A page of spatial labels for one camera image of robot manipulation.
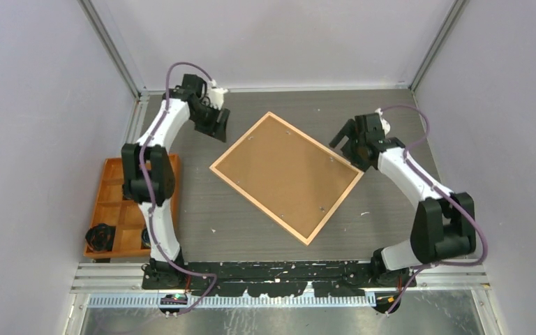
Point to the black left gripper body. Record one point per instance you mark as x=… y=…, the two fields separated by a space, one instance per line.
x=206 y=115

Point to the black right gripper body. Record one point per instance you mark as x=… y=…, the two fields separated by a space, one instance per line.
x=353 y=151

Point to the light wooden picture frame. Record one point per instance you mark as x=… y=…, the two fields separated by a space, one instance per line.
x=231 y=178

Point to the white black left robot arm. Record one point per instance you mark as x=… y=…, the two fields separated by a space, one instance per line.
x=150 y=180

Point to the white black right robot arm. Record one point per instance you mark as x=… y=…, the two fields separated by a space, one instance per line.
x=441 y=228

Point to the orange compartment tray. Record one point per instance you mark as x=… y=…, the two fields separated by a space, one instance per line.
x=124 y=216

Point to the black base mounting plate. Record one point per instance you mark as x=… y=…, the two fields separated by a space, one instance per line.
x=340 y=278

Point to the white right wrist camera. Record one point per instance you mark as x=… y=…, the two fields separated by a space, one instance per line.
x=384 y=123

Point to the aluminium rail front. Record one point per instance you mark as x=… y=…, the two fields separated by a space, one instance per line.
x=107 y=285

